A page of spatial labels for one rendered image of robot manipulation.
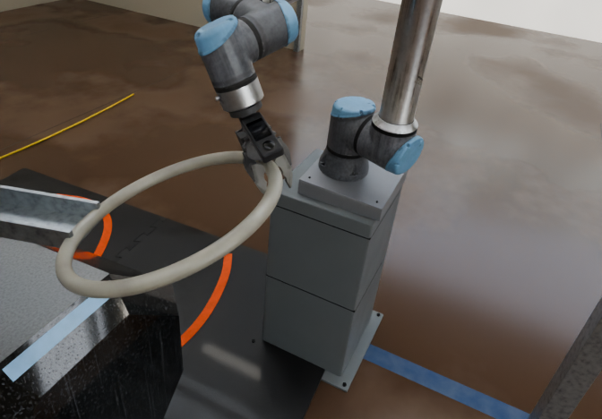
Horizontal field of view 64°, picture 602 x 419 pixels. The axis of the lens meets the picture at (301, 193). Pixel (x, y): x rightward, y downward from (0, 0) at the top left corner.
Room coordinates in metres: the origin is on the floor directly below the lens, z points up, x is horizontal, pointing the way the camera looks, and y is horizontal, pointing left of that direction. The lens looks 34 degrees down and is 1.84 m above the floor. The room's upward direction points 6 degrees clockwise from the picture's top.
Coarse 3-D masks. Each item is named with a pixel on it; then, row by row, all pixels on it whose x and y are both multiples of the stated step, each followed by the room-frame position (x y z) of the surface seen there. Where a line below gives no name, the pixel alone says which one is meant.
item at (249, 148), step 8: (256, 104) 0.91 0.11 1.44; (232, 112) 0.90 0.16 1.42; (240, 112) 0.89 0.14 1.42; (248, 112) 0.90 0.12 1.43; (240, 120) 0.94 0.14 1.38; (240, 136) 0.92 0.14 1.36; (240, 144) 0.95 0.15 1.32; (248, 144) 0.89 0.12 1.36; (248, 152) 0.89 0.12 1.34; (256, 152) 0.89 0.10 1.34
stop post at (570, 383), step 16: (592, 320) 1.08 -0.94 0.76; (592, 336) 1.04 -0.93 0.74; (576, 352) 1.06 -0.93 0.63; (592, 352) 1.03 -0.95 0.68; (560, 368) 1.10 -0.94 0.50; (576, 368) 1.03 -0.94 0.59; (592, 368) 1.02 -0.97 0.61; (560, 384) 1.04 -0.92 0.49; (576, 384) 1.03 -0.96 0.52; (544, 400) 1.07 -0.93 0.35; (560, 400) 1.03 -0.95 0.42; (576, 400) 1.02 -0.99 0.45; (544, 416) 1.04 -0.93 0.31; (560, 416) 1.02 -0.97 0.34
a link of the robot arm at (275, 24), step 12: (252, 0) 1.05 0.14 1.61; (276, 0) 1.04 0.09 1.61; (240, 12) 1.03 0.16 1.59; (252, 12) 1.00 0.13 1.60; (264, 12) 1.00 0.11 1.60; (276, 12) 1.00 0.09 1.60; (288, 12) 1.02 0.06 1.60; (252, 24) 0.96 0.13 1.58; (264, 24) 0.97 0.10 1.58; (276, 24) 0.98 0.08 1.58; (288, 24) 1.00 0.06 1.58; (264, 36) 0.96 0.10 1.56; (276, 36) 0.98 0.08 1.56; (288, 36) 1.00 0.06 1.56; (264, 48) 0.96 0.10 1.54; (276, 48) 0.99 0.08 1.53
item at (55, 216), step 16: (0, 192) 0.92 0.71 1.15; (16, 192) 0.91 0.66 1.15; (32, 192) 0.91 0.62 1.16; (48, 192) 0.91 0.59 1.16; (0, 208) 0.89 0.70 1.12; (16, 208) 0.90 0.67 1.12; (32, 208) 0.90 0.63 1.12; (48, 208) 0.90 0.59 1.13; (64, 208) 0.89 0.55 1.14; (80, 208) 0.89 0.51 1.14; (96, 208) 0.88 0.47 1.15; (0, 224) 0.80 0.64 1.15; (16, 224) 0.79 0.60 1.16; (32, 224) 0.79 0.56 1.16; (48, 224) 0.85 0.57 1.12; (64, 224) 0.85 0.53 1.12; (96, 224) 0.87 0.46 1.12; (32, 240) 0.79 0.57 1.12; (48, 240) 0.78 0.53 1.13
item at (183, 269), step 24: (168, 168) 1.02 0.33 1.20; (192, 168) 1.02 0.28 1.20; (264, 168) 0.89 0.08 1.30; (120, 192) 0.94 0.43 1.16; (96, 216) 0.87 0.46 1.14; (264, 216) 0.71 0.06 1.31; (72, 240) 0.77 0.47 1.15; (240, 240) 0.65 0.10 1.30; (192, 264) 0.59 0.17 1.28; (72, 288) 0.60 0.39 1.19; (96, 288) 0.58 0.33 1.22; (120, 288) 0.57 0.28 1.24; (144, 288) 0.57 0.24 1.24
